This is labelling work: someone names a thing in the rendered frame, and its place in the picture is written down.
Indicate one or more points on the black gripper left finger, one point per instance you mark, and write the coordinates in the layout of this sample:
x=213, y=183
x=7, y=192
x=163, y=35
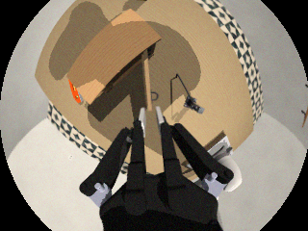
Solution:
x=98, y=186

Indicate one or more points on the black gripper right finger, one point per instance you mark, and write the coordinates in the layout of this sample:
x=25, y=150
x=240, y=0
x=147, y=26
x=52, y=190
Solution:
x=202, y=163

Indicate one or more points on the orange spirit level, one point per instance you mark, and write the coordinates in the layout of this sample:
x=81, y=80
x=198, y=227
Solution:
x=78, y=98

